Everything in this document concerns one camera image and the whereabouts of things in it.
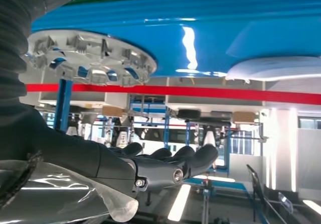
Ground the white curved plastic part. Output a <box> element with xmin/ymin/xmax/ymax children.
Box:
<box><xmin>225</xmin><ymin>56</ymin><xmax>321</xmax><ymax>82</ymax></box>

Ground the blue metal shelf rack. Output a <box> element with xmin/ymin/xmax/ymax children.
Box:
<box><xmin>31</xmin><ymin>0</ymin><xmax>321</xmax><ymax>133</ymax></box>

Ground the brown cardboard box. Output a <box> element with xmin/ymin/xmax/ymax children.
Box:
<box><xmin>231</xmin><ymin>110</ymin><xmax>256</xmax><ymax>125</ymax></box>
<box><xmin>102</xmin><ymin>106</ymin><xmax>124</xmax><ymax>119</ymax></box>

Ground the shiny silver shell with film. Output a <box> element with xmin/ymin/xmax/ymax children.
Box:
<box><xmin>0</xmin><ymin>159</ymin><xmax>139</xmax><ymax>224</ymax></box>

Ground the red barrier belt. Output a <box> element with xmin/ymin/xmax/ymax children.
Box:
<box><xmin>26</xmin><ymin>83</ymin><xmax>321</xmax><ymax>105</ymax></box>

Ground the ceiling light strip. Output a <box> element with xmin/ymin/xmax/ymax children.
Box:
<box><xmin>302</xmin><ymin>199</ymin><xmax>321</xmax><ymax>216</ymax></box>
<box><xmin>167</xmin><ymin>184</ymin><xmax>191</xmax><ymax>222</ymax></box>

